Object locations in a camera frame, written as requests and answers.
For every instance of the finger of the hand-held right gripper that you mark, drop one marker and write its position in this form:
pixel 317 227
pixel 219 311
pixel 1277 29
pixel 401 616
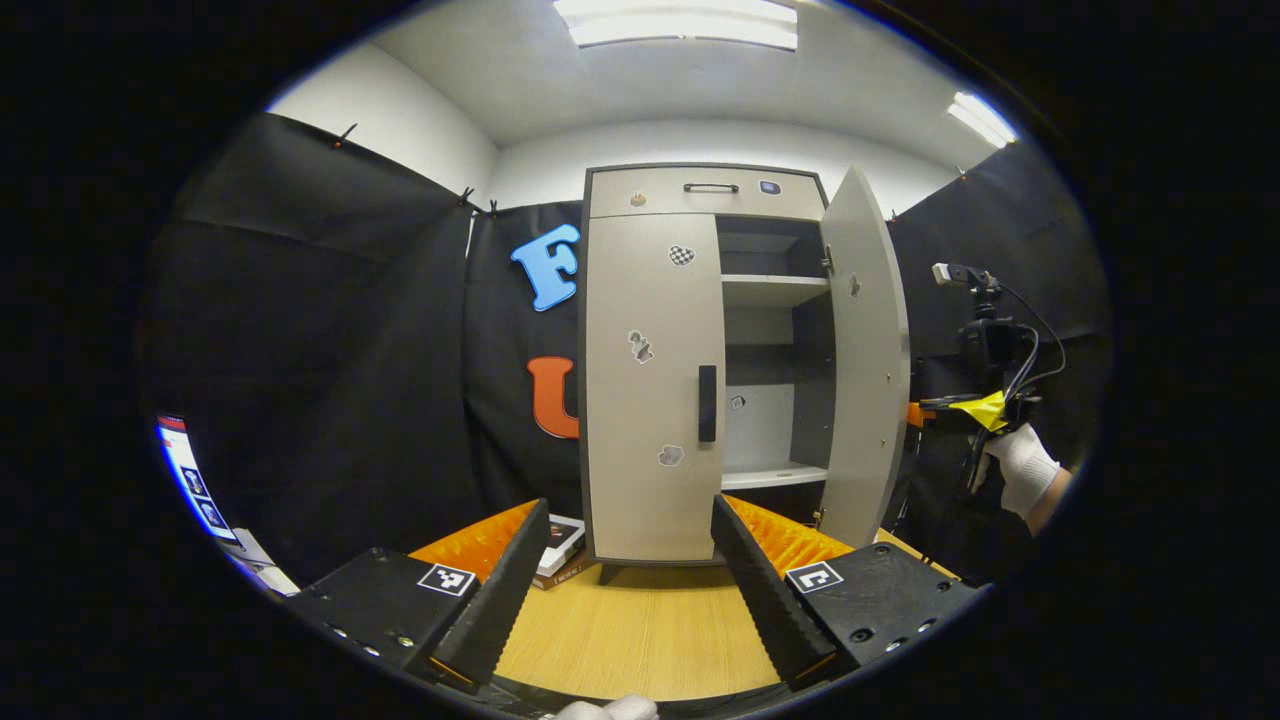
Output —
pixel 980 410

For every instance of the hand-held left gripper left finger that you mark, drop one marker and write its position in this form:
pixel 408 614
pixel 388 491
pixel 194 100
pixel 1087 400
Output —
pixel 500 600

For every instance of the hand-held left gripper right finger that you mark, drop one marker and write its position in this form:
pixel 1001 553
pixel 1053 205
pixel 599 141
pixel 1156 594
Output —
pixel 765 590

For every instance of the grey cabinet door cube stickers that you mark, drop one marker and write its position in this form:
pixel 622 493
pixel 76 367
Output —
pixel 865 400

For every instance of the grey cabinet door checkered sticker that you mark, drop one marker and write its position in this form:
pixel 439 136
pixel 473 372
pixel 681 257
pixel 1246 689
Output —
pixel 640 500

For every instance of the grey double-door shoe cabinet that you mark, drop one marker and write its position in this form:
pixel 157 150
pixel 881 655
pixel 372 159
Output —
pixel 760 420

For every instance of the grey cabinet drawer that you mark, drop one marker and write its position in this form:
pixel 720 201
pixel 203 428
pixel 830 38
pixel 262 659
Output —
pixel 660 205

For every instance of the brown book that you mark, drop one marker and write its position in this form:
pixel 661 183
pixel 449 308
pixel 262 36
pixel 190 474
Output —
pixel 562 580

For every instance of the white cover book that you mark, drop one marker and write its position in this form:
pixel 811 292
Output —
pixel 560 545

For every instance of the small ceiling light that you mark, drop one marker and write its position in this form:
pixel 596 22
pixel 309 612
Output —
pixel 982 120

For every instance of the black backdrop cloth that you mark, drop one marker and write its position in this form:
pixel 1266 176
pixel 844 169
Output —
pixel 300 400

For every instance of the printed standing banner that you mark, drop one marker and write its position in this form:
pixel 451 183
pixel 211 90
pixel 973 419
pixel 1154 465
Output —
pixel 195 485

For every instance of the long ceiling light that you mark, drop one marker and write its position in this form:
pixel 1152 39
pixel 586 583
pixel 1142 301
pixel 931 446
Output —
pixel 680 25

